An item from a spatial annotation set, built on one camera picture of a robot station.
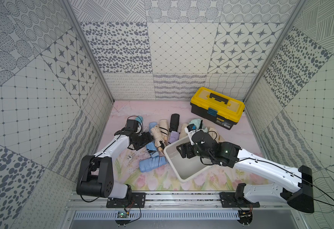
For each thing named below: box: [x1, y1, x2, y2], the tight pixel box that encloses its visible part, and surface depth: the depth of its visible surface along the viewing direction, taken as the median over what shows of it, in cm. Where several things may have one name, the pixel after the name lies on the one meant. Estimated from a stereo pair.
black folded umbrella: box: [168, 113, 180, 133], surface depth 107 cm
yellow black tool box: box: [189, 86, 246, 131], surface depth 99 cm
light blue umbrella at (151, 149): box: [145, 140, 160, 158], surface depth 90 cm
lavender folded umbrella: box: [168, 130, 180, 144], surface depth 97 cm
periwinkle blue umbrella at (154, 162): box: [139, 151, 167, 173], surface depth 86 cm
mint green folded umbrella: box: [188, 118, 208, 132], surface depth 100 cm
